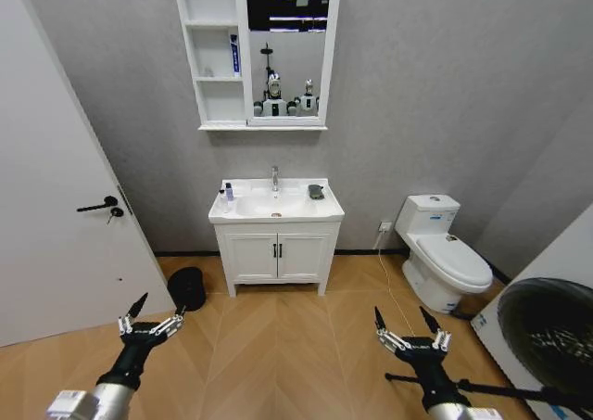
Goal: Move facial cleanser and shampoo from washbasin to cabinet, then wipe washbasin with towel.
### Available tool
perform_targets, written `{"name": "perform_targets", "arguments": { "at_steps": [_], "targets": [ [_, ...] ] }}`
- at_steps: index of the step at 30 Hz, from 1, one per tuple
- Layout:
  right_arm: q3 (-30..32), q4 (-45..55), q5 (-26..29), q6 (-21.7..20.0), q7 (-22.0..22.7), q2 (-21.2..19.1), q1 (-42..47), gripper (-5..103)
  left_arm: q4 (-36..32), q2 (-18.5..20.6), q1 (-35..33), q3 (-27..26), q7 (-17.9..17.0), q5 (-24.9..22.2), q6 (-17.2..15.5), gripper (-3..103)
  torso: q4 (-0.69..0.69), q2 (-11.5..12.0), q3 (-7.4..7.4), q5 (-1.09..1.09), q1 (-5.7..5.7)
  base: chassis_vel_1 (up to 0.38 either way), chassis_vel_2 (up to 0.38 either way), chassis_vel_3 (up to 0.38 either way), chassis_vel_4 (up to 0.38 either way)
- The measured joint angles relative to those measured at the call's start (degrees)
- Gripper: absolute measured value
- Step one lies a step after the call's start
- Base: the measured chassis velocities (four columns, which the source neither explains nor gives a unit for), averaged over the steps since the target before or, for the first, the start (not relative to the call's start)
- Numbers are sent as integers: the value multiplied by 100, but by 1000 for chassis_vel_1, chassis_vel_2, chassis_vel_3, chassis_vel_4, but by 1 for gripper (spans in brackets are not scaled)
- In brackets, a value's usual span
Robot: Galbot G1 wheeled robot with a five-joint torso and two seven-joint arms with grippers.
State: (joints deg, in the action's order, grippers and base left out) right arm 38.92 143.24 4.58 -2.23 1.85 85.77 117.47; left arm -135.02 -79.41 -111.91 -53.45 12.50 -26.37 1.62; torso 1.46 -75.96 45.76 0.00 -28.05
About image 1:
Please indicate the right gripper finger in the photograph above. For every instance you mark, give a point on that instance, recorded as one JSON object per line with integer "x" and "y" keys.
{"x": 389, "y": 336}
{"x": 440, "y": 339}

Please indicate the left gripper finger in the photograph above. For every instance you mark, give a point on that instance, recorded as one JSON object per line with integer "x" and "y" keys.
{"x": 172, "y": 325}
{"x": 132, "y": 315}

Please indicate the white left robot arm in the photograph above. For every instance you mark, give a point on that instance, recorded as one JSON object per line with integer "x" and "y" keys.
{"x": 88, "y": 401}

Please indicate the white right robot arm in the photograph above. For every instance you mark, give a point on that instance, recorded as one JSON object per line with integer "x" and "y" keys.
{"x": 458, "y": 413}

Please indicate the white vanity cabinet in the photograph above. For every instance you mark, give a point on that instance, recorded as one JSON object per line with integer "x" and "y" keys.
{"x": 278, "y": 253}

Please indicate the shampoo bottle with dark cap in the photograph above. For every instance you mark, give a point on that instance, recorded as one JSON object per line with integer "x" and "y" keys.
{"x": 229, "y": 192}

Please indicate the white ceramic washbasin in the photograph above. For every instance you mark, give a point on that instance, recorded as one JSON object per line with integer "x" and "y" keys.
{"x": 273, "y": 204}

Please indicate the cabinet mirror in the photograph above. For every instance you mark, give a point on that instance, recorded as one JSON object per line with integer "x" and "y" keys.
{"x": 287, "y": 44}

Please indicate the black trash bin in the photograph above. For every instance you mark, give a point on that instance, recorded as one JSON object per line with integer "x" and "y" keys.
{"x": 187, "y": 288}

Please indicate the white toilet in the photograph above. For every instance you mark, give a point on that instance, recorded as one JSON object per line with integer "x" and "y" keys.
{"x": 445, "y": 258}

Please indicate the black door lock with key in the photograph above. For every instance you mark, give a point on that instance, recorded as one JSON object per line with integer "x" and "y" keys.
{"x": 115, "y": 212}

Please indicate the dark washing machine door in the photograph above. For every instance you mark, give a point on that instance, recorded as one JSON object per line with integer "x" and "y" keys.
{"x": 551, "y": 332}

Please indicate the white washing machine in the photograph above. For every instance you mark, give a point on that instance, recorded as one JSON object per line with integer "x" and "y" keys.
{"x": 556, "y": 262}

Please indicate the white door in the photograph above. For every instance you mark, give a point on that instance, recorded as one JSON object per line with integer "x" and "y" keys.
{"x": 51, "y": 183}

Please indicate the chrome faucet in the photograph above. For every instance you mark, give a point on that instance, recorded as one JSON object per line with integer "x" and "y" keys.
{"x": 275, "y": 179}

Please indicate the blue white toothpaste tube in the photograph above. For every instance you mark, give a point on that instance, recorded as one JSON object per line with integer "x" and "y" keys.
{"x": 235, "y": 54}

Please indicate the white wall outlet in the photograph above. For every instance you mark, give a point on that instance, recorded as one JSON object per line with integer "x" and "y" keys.
{"x": 386, "y": 226}

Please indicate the white wall cabinet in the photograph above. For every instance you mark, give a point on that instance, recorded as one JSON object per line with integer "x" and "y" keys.
{"x": 210, "y": 100}

